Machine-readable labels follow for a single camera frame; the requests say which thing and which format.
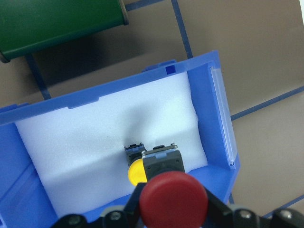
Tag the white foam pad right bin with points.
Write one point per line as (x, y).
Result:
(79, 153)

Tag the green conveyor belt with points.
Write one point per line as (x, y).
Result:
(28, 26)

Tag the red push button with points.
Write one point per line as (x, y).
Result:
(171, 198)

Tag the yellow push button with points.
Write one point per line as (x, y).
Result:
(136, 172)

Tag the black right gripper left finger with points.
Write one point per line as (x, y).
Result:
(132, 208)

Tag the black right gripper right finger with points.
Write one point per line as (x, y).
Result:
(219, 215)

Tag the blue bin right side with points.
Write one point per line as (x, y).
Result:
(24, 202)

